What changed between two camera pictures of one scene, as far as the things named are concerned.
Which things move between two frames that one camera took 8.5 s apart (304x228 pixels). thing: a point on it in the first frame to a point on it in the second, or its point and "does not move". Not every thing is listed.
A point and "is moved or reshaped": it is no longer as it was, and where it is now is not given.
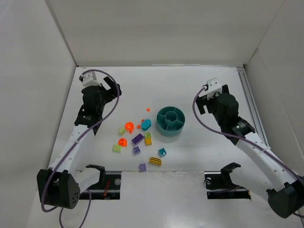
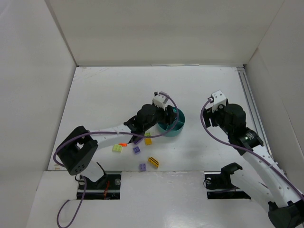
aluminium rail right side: x=258 y=119 does not move
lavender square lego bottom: x=142 y=167 does not move
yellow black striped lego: x=155 y=161 is moved or reshaped
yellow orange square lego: x=148 y=141 does not move
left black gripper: x=110 y=86 to x=170 y=114
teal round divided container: x=170 y=120 does not move
